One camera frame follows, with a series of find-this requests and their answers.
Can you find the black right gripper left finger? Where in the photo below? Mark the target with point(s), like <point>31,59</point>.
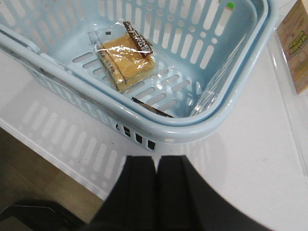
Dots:
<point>131,205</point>

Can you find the colourful puzzle cube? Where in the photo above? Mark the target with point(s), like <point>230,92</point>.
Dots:
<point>227,5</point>

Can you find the black tissue pack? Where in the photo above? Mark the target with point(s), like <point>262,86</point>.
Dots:
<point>150,108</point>

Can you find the light blue plastic basket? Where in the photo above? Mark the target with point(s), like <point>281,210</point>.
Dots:
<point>213,51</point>

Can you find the beige snack box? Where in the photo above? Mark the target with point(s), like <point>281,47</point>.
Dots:
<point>293,35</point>

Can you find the clear acrylic display shelf right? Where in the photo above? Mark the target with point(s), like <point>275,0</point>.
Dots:
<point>296,106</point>

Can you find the bread slice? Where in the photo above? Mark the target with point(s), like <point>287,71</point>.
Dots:
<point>127,56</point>

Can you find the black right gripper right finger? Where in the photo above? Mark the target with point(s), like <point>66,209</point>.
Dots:
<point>186,202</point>

